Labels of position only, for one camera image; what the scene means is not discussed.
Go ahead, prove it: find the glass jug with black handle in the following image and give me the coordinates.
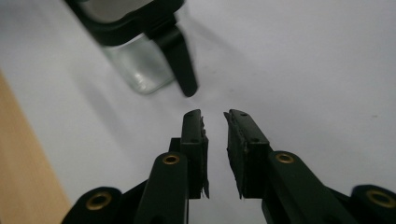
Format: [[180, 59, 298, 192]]
[[64, 0, 199, 98]]

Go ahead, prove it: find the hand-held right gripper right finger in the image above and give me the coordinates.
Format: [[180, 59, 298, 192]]
[[223, 108, 275, 200]]

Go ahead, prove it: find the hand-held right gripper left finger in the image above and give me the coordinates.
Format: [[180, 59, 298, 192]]
[[168, 108, 210, 200]]

